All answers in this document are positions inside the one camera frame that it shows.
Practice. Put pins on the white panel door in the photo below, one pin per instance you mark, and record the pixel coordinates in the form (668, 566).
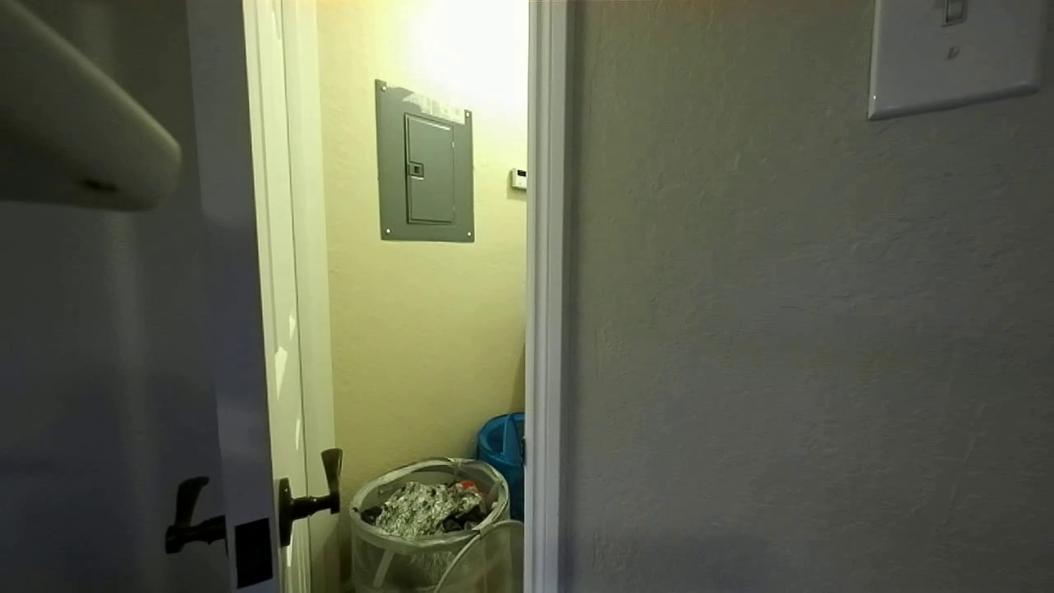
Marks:
(148, 349)

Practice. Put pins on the black inner door lever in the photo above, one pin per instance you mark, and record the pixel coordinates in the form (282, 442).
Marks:
(304, 505)

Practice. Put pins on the black door lever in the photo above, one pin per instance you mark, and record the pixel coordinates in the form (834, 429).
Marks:
(304, 505)
(185, 528)

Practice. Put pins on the black door latch plate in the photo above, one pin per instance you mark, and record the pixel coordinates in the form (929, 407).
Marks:
(251, 551)

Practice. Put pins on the black outer door lever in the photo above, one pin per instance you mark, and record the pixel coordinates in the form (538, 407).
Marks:
(185, 528)

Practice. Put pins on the blue bag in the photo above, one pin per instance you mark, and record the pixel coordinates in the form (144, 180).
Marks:
(500, 442)

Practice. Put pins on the grey electrical panel box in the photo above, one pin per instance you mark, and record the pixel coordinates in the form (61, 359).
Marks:
(425, 166)

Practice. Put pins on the white mesh laundry basket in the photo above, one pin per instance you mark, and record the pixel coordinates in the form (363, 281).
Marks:
(437, 525)

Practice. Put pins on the white door frame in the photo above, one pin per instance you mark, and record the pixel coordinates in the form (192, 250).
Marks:
(549, 293)

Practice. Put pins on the white light switch plate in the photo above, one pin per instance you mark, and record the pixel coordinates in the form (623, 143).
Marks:
(937, 53)

